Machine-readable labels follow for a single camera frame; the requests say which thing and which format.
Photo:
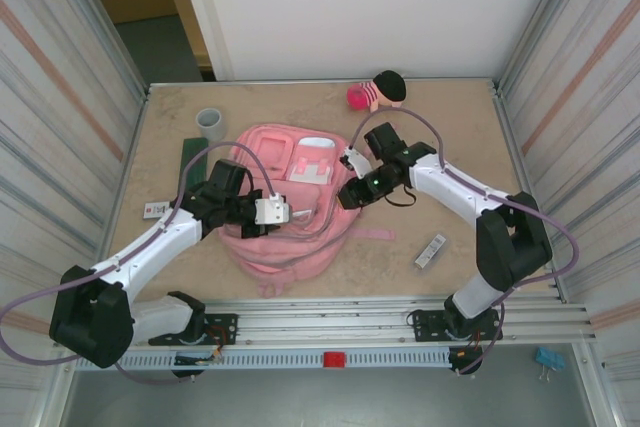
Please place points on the pink backpack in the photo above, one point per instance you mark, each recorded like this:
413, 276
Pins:
295, 247

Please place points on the dark green board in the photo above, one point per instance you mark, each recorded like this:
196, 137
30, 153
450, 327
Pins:
192, 157

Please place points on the small white oblong box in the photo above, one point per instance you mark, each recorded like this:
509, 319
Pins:
430, 251

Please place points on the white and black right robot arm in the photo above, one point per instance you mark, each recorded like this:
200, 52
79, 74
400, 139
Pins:
510, 242

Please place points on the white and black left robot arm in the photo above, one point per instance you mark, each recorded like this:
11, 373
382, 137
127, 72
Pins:
150, 242

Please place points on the grey plastic cup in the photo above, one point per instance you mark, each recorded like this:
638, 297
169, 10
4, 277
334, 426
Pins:
210, 122

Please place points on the plush doll with black hat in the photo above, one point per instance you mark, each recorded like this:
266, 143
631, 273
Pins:
377, 92

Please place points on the red button block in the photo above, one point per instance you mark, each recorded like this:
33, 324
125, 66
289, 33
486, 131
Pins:
334, 359

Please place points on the blue binder clip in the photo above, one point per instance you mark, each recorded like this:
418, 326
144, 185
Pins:
550, 358

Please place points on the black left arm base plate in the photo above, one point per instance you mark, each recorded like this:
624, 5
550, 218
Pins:
222, 322

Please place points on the aluminium rail frame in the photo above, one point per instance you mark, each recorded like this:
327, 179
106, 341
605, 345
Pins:
325, 319

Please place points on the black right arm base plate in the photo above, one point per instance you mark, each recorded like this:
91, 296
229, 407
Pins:
425, 322

